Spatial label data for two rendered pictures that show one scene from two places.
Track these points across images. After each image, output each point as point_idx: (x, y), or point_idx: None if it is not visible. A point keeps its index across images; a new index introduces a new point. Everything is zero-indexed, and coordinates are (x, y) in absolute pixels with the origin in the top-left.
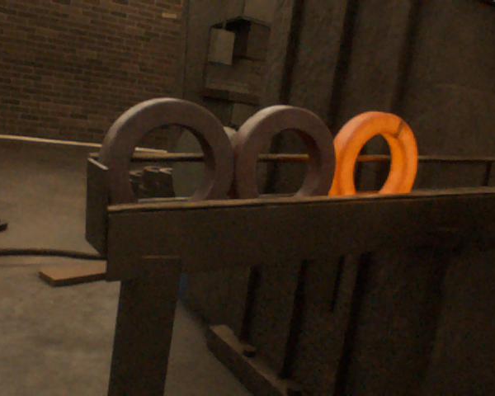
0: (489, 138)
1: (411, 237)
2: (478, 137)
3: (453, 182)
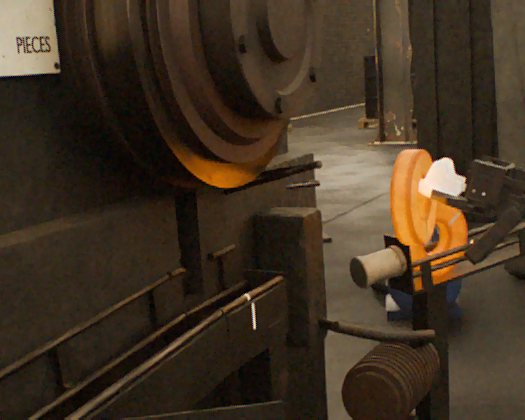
0: (38, 311)
1: None
2: (17, 321)
3: None
